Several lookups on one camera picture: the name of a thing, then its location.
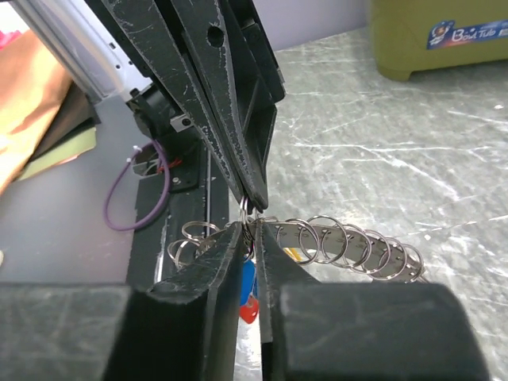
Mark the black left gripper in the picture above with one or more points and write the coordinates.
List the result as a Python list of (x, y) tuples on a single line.
[(213, 59)]

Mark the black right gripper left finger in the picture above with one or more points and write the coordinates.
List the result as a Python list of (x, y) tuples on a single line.
[(183, 328)]

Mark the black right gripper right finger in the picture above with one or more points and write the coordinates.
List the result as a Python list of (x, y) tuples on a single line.
[(358, 331)]

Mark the blue tagged key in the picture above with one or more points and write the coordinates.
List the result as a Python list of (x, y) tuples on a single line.
[(248, 283)]

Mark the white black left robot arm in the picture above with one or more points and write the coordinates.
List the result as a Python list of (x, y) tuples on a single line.
[(158, 115)]

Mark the red key tag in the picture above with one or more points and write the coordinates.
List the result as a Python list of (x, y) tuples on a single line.
[(249, 311)]

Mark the yellow key tag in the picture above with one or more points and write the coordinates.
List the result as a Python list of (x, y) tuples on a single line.
[(293, 254)]

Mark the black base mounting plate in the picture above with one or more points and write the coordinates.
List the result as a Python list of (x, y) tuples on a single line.
[(197, 192)]

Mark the stacked paper sheets outside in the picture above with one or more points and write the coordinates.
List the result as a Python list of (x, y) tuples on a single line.
[(40, 104)]

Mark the olive green plastic bin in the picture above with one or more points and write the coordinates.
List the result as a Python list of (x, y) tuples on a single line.
[(412, 36)]

